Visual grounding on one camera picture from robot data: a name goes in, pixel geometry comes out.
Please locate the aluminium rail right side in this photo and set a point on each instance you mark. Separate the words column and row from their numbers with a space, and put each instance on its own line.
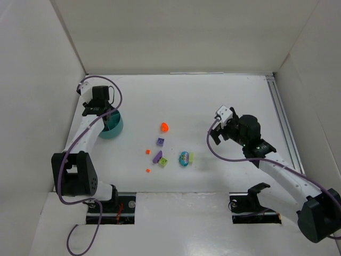
column 284, row 124

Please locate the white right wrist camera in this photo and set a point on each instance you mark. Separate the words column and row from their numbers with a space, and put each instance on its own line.
column 223, row 115

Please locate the pale green lego brick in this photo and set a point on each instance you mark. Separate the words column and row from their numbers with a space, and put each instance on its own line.
column 191, row 157

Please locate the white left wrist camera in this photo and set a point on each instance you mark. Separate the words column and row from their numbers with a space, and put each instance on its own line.
column 84, row 89

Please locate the teal round divided container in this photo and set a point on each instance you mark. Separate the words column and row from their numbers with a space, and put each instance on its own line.
column 112, row 132

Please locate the orange dome lego piece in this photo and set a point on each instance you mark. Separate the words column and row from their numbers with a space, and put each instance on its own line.
column 164, row 127

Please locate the lime green square lego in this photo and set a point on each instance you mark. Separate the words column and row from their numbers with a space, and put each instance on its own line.
column 163, row 162

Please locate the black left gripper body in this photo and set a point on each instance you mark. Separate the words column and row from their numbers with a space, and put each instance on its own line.
column 95, row 109

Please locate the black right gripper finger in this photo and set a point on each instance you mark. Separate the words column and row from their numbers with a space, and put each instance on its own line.
column 215, row 134
column 234, row 114

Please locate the teal printed oval lego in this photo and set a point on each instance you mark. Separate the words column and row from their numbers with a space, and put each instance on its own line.
column 184, row 158

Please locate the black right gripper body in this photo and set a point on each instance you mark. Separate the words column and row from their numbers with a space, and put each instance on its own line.
column 222, row 132

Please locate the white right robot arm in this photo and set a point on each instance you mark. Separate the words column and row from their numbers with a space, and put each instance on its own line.
column 316, row 210

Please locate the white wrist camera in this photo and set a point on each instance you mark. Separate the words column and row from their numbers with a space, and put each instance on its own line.
column 84, row 89
column 223, row 115

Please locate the purple curved lego piece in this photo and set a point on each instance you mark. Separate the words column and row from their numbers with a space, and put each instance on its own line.
column 158, row 157

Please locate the purple square lego brick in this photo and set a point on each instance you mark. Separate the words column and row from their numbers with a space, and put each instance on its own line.
column 160, row 142

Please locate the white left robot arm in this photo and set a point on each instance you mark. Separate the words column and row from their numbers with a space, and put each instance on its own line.
column 73, row 171

